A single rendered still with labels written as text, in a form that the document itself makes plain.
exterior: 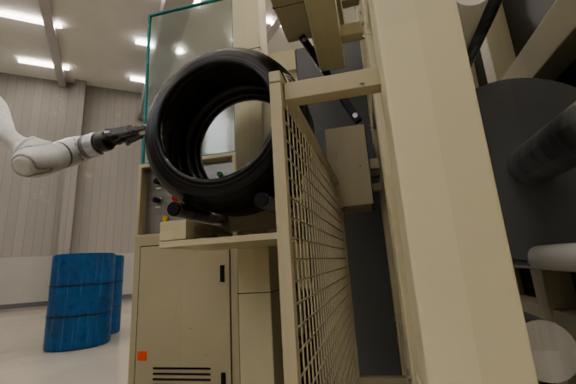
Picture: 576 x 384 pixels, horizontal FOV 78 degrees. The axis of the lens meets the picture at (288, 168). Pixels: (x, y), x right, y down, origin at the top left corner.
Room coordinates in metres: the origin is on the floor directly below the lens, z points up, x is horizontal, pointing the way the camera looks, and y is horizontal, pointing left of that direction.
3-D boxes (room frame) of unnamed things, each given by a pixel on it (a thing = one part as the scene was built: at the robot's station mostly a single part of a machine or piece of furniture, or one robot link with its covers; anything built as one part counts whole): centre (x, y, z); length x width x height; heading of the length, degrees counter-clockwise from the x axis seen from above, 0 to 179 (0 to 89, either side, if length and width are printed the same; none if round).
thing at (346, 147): (1.34, -0.24, 1.05); 0.20 x 0.15 x 0.30; 167
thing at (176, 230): (1.24, 0.32, 0.83); 0.36 x 0.09 x 0.06; 167
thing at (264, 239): (1.21, 0.18, 0.80); 0.37 x 0.36 x 0.02; 77
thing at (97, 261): (4.48, 2.48, 0.48); 1.31 x 0.81 x 0.97; 31
